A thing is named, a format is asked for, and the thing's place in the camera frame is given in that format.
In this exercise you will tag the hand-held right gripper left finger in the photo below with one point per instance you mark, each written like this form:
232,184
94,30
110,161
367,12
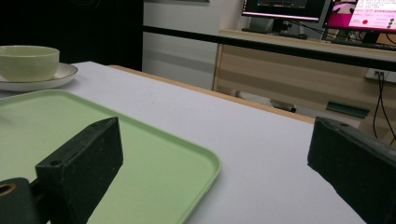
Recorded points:
84,168

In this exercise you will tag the black curtain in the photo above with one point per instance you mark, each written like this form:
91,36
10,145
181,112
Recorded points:
71,31

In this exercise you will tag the light wooden desk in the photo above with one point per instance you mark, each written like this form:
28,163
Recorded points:
295,71

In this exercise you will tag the black horizontal metal bar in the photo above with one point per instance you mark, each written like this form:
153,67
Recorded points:
280,46

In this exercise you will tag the black computer monitor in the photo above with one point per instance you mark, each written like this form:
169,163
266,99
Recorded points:
285,8

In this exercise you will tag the pale green ceramic bowl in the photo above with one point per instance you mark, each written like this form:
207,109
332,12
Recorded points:
28,63

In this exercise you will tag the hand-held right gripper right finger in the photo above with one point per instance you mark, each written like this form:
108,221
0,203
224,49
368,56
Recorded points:
358,168

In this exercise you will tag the white power strip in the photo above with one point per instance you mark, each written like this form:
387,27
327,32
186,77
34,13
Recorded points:
381,75

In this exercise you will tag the light green plastic tray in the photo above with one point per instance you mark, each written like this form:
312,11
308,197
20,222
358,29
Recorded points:
149,168

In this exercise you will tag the dark green flat bracket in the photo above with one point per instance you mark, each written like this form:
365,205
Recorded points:
347,109

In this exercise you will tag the monitor with pink screen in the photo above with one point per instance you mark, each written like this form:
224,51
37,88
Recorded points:
361,15

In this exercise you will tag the white plate with dark rim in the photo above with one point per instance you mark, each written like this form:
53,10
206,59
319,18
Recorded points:
62,76

